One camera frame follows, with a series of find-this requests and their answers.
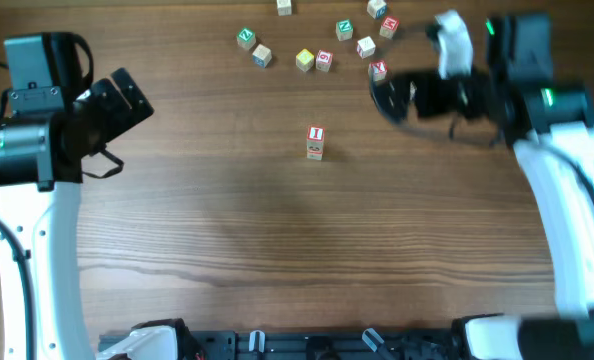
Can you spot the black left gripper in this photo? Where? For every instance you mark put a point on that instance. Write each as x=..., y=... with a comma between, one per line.
x=103, y=105

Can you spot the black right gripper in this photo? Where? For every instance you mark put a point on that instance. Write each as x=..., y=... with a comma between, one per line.
x=428, y=95

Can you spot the red I letter block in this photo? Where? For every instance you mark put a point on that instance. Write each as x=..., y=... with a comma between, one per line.
x=315, y=134

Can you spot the yellow soccer ball block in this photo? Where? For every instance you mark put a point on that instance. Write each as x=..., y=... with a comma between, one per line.
x=315, y=147

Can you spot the red A letter block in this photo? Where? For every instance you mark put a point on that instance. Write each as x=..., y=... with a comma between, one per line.
x=314, y=156

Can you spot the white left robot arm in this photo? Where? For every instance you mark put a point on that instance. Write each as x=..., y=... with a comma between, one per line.
x=60, y=114

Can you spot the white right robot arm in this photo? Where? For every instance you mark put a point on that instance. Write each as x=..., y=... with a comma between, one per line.
x=549, y=126

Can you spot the blue X letter block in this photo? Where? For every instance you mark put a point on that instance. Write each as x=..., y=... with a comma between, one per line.
x=412, y=91

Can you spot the red Y letter block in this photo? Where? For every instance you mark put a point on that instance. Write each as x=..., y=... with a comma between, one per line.
x=377, y=71

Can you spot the white red sided block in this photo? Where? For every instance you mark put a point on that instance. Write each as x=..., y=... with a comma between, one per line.
x=366, y=47

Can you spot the red M letter block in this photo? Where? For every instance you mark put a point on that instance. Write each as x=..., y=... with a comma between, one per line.
x=389, y=27

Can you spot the red 9 number block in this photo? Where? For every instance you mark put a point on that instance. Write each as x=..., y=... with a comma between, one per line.
x=324, y=61

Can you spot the green N letter block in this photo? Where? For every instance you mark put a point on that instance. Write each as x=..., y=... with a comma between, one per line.
x=344, y=30

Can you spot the blue sided far block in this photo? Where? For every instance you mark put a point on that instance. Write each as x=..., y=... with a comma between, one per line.
x=376, y=8

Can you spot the yellow top wooden block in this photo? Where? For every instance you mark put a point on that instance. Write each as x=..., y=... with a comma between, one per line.
x=304, y=60

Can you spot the blue sided wooden block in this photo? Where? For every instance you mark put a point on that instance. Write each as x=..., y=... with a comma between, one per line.
x=262, y=55

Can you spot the green Z letter block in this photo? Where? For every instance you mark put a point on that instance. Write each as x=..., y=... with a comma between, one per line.
x=246, y=38

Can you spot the plain wooden block far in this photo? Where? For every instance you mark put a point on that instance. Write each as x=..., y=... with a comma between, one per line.
x=284, y=7

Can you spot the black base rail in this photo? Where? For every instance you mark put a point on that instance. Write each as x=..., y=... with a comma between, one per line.
x=172, y=339

